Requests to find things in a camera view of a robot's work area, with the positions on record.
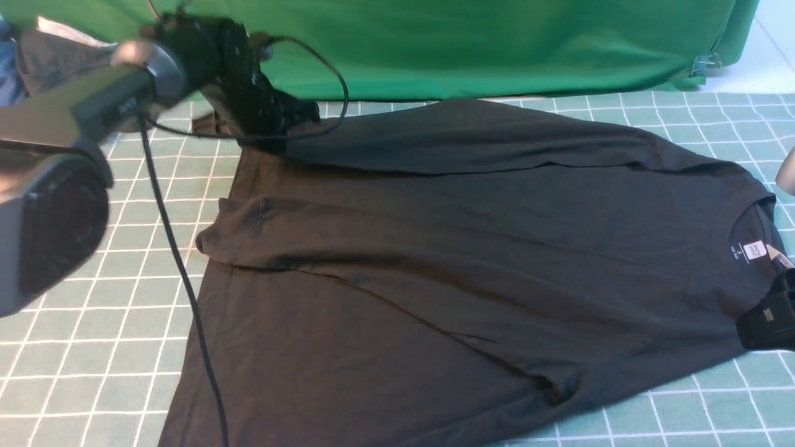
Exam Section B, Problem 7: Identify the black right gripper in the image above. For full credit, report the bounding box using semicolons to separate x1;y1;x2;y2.
735;268;794;352

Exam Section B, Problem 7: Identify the green backdrop cloth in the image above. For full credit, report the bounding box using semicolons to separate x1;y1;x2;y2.
0;0;760;102

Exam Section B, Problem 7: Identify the dark gray long-sleeved shirt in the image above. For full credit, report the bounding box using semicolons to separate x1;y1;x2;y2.
159;99;793;446

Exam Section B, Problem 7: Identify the blue garment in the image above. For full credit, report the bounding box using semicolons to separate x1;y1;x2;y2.
0;16;28;108

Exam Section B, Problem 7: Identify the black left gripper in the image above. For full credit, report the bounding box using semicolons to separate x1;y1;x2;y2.
201;79;321;145

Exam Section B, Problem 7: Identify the metal binder clip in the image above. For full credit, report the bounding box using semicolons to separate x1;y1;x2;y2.
689;53;724;78

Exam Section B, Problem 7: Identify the crumpled dark gray shirt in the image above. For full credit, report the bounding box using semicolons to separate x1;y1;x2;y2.
15;29;117;99

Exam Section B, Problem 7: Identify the green grid cutting mat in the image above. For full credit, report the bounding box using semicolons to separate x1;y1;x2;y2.
1;93;794;446

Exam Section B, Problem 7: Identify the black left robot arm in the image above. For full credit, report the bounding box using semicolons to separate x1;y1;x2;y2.
1;11;320;317

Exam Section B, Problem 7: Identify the white folded cloth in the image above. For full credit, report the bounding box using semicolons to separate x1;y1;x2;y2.
36;16;117;48

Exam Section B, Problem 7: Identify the black left camera cable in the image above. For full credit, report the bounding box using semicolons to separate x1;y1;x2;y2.
138;35;350;447

